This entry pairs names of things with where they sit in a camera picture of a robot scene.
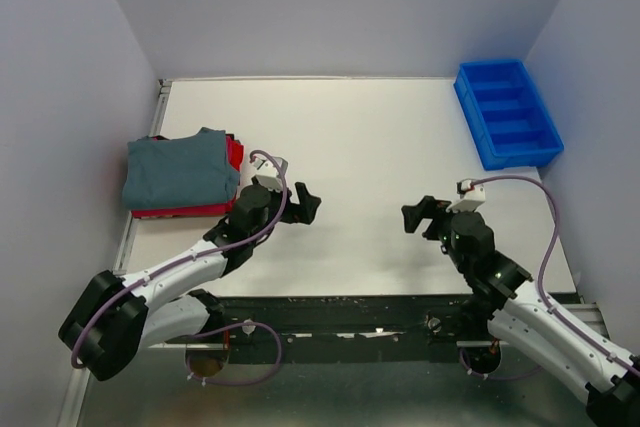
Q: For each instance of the aluminium frame rail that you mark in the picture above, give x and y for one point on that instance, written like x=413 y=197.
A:
x=121 y=313

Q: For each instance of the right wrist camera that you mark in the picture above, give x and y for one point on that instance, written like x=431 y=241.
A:
x=471 y=196

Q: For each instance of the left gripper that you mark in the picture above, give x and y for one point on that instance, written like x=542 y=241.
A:
x=303 y=212

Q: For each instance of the blue plastic bin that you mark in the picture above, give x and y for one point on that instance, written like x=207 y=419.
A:
x=507 y=118

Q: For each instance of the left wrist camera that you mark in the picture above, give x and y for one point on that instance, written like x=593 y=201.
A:
x=268 y=174

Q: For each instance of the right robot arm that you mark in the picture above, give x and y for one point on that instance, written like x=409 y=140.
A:
x=601 y=374

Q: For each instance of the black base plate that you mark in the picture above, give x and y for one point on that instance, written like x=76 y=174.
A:
x=350 y=329

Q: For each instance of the magenta folded t shirt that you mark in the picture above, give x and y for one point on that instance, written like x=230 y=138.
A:
x=213 y=210

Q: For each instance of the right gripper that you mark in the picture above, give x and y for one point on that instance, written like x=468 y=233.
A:
x=428 y=207

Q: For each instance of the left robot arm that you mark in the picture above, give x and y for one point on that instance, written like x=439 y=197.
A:
x=234 y=238

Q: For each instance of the red folded t shirt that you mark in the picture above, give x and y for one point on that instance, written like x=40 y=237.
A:
x=235 y=152

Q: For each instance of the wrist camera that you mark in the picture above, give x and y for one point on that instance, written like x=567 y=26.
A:
x=268 y=174
x=471 y=196

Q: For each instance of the grey-blue t shirt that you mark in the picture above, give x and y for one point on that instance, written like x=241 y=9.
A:
x=177 y=173

